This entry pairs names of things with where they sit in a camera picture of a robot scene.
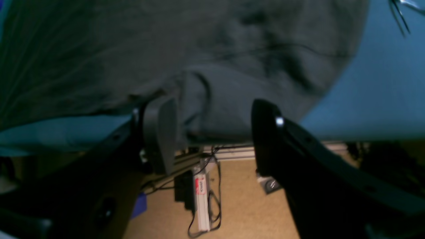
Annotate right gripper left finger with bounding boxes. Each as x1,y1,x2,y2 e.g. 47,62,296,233
0,98,178,239

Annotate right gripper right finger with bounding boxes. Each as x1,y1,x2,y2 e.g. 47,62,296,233
251,99,424,239

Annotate dark grey T-shirt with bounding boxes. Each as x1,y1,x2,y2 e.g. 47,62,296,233
0,0,369,142

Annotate blue table cloth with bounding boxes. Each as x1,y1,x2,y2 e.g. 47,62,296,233
1,0,424,156

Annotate black cable tie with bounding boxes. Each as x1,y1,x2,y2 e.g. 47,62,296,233
389,0,425,35

